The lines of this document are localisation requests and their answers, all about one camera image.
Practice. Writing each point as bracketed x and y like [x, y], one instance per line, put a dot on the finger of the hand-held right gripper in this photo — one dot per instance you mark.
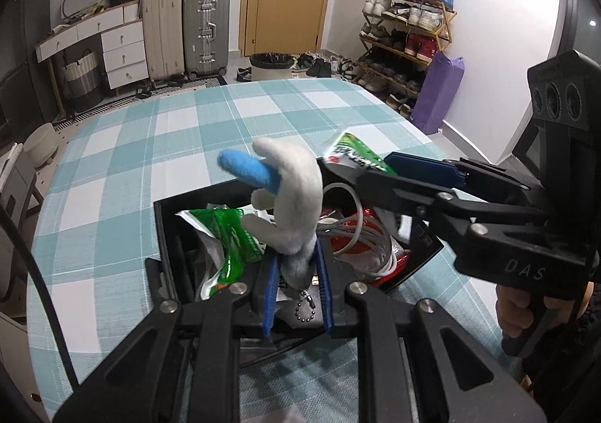
[399, 195]
[422, 167]

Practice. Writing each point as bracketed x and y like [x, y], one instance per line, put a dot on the striped floor mat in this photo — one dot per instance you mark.
[141, 96]

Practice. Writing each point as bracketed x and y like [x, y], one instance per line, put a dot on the grey striped basket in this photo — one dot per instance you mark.
[80, 80]

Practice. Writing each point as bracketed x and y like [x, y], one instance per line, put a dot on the trash bin with black liner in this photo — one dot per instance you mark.
[271, 68]

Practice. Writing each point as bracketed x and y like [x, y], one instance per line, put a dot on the silver suitcase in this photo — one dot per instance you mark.
[206, 33]

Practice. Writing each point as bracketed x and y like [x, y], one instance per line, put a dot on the black cardboard box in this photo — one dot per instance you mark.
[178, 235]

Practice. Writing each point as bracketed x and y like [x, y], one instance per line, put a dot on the grey chair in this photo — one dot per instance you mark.
[16, 197]

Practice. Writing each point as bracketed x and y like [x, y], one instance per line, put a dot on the wooden shoe rack with shoes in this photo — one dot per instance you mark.
[408, 28]

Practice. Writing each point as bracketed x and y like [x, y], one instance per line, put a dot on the teal checked tablecloth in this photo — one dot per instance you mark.
[141, 179]

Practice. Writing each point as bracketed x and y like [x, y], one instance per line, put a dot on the person's right hand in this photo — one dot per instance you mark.
[509, 305]

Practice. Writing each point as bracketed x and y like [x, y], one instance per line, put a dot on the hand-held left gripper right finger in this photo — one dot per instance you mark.
[325, 296]

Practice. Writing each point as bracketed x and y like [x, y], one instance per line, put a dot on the person's right forearm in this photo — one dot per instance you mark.
[573, 357]

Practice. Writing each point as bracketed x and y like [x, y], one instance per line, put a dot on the beige suitcase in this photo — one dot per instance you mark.
[163, 35]

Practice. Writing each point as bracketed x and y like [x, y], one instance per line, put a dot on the white drawer desk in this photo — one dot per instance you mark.
[122, 47]

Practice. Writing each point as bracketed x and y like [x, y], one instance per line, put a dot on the white round stool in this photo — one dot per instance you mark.
[41, 143]

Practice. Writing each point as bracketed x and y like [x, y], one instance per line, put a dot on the green snack packet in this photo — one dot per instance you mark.
[357, 153]
[230, 240]

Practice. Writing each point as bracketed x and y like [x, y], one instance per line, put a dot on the shoes on floor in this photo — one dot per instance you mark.
[324, 66]

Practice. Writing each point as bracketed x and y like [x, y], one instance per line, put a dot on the red snack packet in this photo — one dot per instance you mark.
[375, 244]

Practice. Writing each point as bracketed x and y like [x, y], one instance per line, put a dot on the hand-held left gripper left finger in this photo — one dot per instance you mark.
[268, 296]

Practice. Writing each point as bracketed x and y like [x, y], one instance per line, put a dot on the grey and blue plush toy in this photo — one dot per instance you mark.
[296, 197]

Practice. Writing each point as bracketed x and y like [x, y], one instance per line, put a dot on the purple bag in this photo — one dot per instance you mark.
[436, 94]

